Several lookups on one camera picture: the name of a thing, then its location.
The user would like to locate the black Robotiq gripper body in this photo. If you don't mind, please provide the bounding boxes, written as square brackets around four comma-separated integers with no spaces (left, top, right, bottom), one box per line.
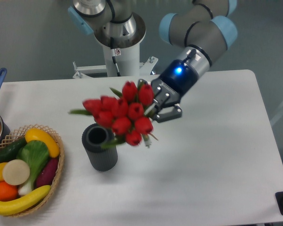
[151,59,199,111]

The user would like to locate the red tulip bouquet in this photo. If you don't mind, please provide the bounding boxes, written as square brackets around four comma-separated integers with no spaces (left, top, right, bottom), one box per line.
[69,81,155,148]

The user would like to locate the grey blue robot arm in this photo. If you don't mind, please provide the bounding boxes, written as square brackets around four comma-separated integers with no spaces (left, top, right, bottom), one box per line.
[68,0,238,122]

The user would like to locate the dark grey ribbed vase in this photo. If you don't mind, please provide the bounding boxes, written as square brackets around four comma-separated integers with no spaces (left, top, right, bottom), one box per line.
[82,123,118,171]

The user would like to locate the green bok choy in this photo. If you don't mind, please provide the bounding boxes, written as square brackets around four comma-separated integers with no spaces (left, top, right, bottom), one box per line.
[16,140,49,196]

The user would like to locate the purple sweet potato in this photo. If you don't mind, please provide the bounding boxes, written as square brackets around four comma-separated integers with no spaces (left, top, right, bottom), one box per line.
[35,158,58,188]

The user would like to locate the woven wicker basket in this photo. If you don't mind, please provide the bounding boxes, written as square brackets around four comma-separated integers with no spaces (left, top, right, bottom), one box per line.
[0,124,65,217]

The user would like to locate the dark green cucumber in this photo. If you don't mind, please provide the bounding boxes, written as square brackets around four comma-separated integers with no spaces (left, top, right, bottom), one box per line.
[0,137,27,163]

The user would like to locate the beige round disc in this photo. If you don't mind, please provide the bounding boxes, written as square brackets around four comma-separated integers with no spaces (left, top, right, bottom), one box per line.
[2,159,30,186]

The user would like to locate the orange fruit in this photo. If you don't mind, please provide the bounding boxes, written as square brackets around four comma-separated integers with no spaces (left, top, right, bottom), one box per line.
[0,181,18,202]

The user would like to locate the long yellow banana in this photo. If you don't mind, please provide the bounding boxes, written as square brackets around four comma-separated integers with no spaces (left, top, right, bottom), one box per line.
[0,185,51,216]

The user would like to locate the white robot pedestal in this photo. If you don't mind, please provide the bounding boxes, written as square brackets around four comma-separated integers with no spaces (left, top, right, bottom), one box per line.
[68,8,158,79]

